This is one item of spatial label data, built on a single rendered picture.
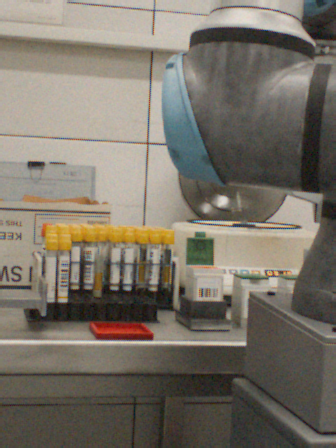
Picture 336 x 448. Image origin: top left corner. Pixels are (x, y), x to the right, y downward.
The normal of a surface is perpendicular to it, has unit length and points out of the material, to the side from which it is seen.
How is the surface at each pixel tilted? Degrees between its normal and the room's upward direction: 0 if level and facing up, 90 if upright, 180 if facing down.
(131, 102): 90
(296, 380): 90
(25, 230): 93
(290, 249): 90
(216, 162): 130
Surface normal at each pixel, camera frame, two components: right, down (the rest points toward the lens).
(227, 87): -0.32, -0.07
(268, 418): -0.97, -0.04
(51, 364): 0.22, 0.06
